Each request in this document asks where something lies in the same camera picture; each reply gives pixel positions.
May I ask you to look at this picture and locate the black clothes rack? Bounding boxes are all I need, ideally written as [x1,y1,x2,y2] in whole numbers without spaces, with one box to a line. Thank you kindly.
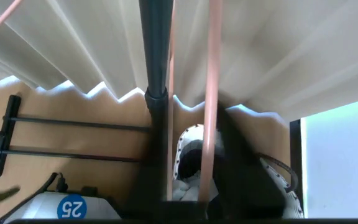
[0,0,174,206]

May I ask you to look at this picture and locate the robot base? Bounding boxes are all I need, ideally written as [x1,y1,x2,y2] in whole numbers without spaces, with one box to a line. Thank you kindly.
[0,172,122,224]

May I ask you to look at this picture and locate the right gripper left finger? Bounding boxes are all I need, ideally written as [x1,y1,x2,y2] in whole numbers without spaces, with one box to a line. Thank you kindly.
[125,151,170,219]

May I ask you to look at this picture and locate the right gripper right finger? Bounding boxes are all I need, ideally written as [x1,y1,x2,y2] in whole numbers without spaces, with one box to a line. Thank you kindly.
[213,104,286,219]

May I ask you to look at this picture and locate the white laundry basket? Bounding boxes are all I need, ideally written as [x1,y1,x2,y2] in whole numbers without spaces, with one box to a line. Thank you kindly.
[172,123,305,218]

